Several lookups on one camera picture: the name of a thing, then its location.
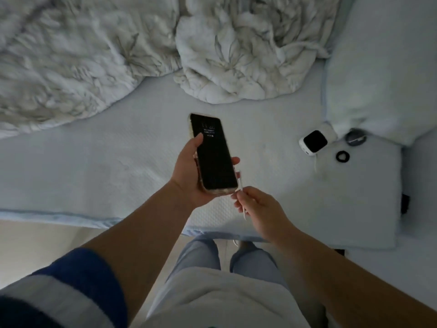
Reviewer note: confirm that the person's left hand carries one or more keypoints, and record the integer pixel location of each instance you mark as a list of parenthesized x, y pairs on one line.
[(186, 174)]

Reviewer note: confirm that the person's right hand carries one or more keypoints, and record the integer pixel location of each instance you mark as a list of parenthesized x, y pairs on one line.
[(266, 215)]

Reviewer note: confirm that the person's right thumb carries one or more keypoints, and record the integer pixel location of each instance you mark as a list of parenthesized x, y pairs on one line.
[(239, 201)]

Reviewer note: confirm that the person's left thumb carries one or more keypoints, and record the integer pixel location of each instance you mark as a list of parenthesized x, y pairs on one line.
[(195, 148)]

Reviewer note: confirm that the black smartphone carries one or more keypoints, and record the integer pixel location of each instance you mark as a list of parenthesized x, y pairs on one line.
[(213, 157)]

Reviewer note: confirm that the person's right forearm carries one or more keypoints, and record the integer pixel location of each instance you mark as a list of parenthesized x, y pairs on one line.
[(341, 283)]

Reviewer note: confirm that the person's left forearm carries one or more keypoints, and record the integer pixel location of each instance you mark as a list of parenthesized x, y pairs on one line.
[(136, 242)]

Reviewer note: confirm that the light grey trousers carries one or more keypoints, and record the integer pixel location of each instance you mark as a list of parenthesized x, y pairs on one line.
[(201, 256)]

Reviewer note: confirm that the pale blue bed sheet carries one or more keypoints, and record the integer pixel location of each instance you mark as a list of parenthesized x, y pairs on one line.
[(102, 174)]

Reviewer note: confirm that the white smartwatch with black screen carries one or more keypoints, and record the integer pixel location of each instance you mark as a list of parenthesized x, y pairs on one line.
[(314, 141)]

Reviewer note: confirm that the flat pale blue pillow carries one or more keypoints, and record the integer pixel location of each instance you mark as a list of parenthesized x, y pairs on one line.
[(362, 201)]

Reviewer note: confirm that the grey round case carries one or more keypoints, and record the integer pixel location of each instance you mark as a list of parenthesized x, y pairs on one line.
[(355, 137)]

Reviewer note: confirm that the white floral duvet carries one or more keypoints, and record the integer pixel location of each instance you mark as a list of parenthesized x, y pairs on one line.
[(85, 64)]

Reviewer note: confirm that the blue and white top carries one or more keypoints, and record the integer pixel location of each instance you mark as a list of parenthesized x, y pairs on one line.
[(85, 273)]

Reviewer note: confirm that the black fabric tag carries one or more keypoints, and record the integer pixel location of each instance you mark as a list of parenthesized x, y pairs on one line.
[(405, 203)]

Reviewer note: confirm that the large pale blue pillow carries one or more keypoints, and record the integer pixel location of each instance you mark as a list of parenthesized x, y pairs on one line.
[(382, 64)]

